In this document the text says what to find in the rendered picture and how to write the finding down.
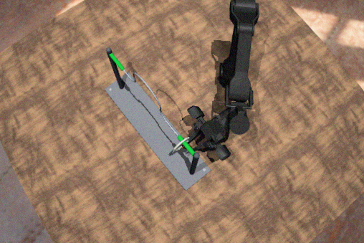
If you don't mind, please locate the orange handle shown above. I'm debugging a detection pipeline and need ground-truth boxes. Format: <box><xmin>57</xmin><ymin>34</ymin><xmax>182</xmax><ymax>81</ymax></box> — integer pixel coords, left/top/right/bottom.
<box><xmin>173</xmin><ymin>137</ymin><xmax>191</xmax><ymax>152</ymax></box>

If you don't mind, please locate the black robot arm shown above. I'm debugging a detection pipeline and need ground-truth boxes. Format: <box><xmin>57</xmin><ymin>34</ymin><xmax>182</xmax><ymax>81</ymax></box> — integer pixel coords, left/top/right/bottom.
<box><xmin>200</xmin><ymin>0</ymin><xmax>259</xmax><ymax>144</ymax></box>

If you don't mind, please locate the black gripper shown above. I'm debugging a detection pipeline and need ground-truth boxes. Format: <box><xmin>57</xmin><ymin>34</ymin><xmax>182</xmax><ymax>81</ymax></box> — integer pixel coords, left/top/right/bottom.
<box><xmin>187</xmin><ymin>105</ymin><xmax>231</xmax><ymax>161</ymax></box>

